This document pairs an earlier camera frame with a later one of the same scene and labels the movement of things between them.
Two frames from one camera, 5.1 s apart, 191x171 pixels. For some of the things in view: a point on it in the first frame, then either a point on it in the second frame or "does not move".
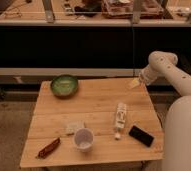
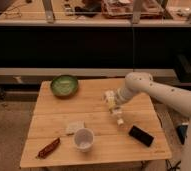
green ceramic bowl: [64, 86] does not move
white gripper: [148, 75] -> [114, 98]
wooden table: [105, 121] does not move
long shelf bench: [94, 13] does not move
